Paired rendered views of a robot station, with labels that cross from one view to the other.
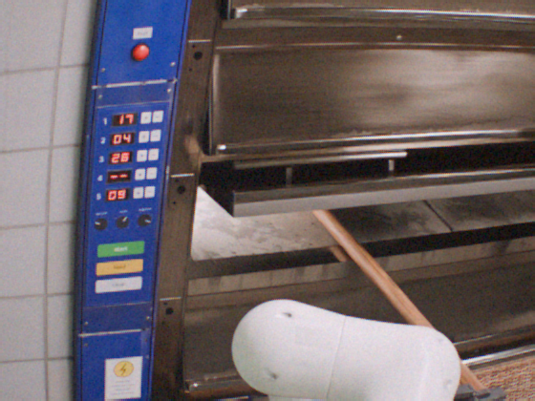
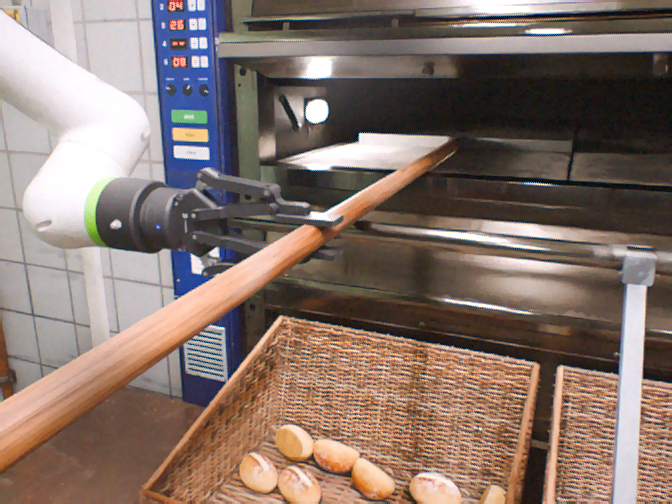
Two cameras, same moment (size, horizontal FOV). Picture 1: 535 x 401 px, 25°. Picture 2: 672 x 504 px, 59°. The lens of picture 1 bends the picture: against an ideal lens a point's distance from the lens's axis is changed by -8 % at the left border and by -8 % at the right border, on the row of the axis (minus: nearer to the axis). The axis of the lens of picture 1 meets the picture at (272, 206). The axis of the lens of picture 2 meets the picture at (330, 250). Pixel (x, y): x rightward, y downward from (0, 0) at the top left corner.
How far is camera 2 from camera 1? 191 cm
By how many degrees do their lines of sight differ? 47
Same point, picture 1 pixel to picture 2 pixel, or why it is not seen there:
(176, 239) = (246, 122)
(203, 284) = (272, 174)
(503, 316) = (651, 309)
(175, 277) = (249, 162)
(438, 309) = (539, 269)
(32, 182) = (128, 52)
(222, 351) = not seen: hidden behind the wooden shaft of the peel
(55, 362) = not seen: hidden behind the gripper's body
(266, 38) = not seen: outside the picture
